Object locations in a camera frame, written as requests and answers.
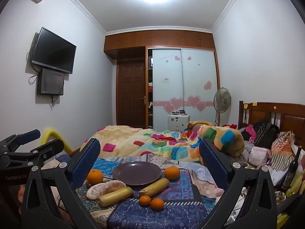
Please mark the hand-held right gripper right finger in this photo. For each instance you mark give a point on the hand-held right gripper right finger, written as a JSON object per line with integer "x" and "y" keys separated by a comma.
{"x": 211, "y": 162}

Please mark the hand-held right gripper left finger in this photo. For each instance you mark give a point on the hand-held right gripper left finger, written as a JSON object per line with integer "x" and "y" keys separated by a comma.
{"x": 88, "y": 162}

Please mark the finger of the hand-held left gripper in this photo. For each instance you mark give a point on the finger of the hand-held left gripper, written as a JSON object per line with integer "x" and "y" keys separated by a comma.
{"x": 29, "y": 135}
{"x": 50, "y": 148}

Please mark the large orange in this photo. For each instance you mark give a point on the large orange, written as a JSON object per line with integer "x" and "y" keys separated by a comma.
{"x": 94, "y": 176}
{"x": 172, "y": 173}

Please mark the pale peeled pomelo segment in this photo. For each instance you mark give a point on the pale peeled pomelo segment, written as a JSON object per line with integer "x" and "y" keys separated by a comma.
{"x": 94, "y": 193}

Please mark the pink peeled pomelo segment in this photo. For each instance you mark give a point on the pink peeled pomelo segment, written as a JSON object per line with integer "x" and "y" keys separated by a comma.
{"x": 114, "y": 186}

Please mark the yellow banana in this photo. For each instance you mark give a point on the yellow banana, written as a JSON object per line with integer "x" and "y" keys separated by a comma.
{"x": 154, "y": 187}
{"x": 115, "y": 196}

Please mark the purple plate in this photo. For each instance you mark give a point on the purple plate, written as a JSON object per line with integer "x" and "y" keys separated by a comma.
{"x": 135, "y": 173}

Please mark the small orange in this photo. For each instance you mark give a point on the small orange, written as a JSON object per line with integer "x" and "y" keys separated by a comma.
{"x": 157, "y": 204}
{"x": 145, "y": 200}

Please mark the yellow foam tube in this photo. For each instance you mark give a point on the yellow foam tube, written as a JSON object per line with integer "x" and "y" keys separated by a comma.
{"x": 51, "y": 133}

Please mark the small dark brown fruit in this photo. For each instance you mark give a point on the small dark brown fruit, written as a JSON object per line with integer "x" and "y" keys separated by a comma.
{"x": 88, "y": 185}

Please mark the patchwork bed sheet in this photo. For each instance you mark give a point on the patchwork bed sheet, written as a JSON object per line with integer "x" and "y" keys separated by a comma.
{"x": 190, "y": 179}

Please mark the pink pouch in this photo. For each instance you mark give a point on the pink pouch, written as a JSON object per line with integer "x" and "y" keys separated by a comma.
{"x": 259, "y": 155}

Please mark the small white cabinet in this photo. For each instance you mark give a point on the small white cabinet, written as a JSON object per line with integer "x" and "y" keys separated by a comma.
{"x": 178, "y": 122}

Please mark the colourful checked blanket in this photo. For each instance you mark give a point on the colourful checked blanket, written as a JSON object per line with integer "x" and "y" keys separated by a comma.
{"x": 154, "y": 143}

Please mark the black bag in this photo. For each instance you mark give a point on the black bag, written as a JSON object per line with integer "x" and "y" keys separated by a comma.
{"x": 265, "y": 134}

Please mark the standing electric fan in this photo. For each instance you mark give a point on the standing electric fan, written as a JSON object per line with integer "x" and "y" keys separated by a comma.
{"x": 222, "y": 99}

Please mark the striped bag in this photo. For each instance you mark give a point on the striped bag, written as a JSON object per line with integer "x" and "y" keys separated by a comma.
{"x": 282, "y": 152}

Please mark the brown wooden door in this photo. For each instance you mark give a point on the brown wooden door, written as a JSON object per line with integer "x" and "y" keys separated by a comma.
{"x": 131, "y": 93}

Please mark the dark wine bottle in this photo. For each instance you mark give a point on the dark wine bottle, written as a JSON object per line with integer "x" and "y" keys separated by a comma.
{"x": 292, "y": 169}

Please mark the wooden wardrobe with heart stickers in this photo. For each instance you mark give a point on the wooden wardrobe with heart stickers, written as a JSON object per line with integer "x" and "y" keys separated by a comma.
{"x": 190, "y": 81}

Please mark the wooden bed headboard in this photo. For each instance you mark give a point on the wooden bed headboard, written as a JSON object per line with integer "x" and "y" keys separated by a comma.
{"x": 286, "y": 116}

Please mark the small black wall monitor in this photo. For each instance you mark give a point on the small black wall monitor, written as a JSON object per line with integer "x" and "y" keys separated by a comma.
{"x": 50, "y": 82}

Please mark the wall-mounted black television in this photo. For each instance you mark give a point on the wall-mounted black television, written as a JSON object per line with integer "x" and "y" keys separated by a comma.
{"x": 53, "y": 51}

